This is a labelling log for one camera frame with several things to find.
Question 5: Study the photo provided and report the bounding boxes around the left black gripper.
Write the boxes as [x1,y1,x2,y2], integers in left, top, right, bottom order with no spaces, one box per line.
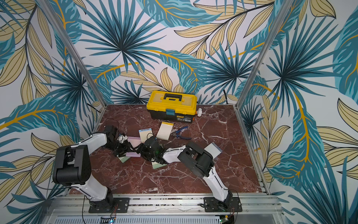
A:
[103,139,136,157]

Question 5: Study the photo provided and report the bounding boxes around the pink memo pad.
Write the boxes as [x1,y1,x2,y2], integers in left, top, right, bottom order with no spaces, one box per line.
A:
[126,136,141,157]

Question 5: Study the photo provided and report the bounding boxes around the grey white memo pad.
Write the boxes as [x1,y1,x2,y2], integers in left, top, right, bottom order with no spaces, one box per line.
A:
[204,142,222,160]

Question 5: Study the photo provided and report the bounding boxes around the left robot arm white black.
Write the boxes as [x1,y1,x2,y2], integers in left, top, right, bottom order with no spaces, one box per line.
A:
[53,126,131,213]

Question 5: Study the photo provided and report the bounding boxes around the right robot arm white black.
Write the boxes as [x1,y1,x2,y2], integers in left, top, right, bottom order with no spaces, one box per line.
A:
[134,137,233,209]

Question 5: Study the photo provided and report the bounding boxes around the small green memo pad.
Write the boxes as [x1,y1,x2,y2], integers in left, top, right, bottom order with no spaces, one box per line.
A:
[117,156,130,163]

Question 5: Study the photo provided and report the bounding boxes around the blue topped cream memo pad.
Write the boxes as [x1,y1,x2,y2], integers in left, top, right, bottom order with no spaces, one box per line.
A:
[139,128,153,143]

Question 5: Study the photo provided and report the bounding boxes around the large green memo pad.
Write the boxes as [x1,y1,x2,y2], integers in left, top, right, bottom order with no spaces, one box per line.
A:
[152,162,167,169]

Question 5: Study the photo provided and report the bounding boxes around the yellow topped cream memo pad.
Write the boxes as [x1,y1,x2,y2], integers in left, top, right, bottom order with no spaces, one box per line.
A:
[156,121,174,141]

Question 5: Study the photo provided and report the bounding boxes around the yellow black toolbox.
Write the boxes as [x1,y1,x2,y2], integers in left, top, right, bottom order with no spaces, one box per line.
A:
[146,91,197,123]

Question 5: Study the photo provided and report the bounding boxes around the small white bottle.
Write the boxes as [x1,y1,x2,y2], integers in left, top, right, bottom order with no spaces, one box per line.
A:
[197,108,202,117]

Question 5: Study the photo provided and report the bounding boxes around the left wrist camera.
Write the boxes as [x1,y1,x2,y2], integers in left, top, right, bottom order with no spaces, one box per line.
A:
[117,134,128,144]

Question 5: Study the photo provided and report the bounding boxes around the blue handled pliers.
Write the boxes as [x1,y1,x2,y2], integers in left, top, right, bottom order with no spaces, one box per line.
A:
[171,126,192,140]

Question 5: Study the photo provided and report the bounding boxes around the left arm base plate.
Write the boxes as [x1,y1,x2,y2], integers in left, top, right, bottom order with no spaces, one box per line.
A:
[89,197,130,214]

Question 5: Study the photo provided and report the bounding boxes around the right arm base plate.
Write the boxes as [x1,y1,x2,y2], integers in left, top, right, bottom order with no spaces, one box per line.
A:
[203,197,242,212]

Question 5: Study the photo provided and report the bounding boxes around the aluminium front rail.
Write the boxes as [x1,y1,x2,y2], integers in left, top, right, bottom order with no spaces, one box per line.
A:
[42,193,288,224]

